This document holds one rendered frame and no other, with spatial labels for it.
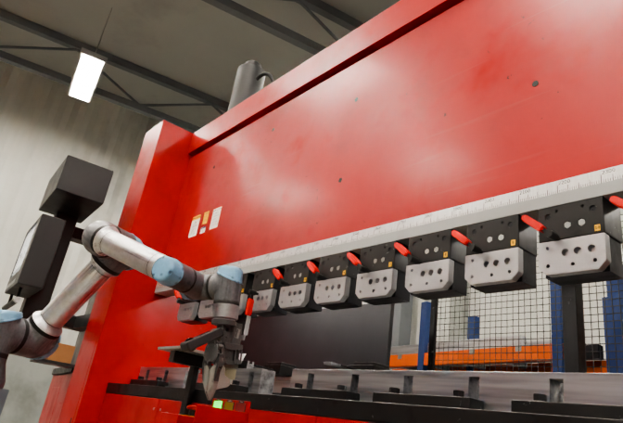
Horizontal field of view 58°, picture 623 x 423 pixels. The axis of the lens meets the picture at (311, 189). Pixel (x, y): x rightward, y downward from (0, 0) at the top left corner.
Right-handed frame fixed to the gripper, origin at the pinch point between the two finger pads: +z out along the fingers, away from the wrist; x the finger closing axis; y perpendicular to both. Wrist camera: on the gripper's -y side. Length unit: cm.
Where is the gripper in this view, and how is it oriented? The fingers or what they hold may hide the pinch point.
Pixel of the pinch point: (208, 394)
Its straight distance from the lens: 162.0
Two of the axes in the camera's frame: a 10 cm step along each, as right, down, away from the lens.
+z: -0.8, 9.3, -3.6
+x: -6.3, 2.3, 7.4
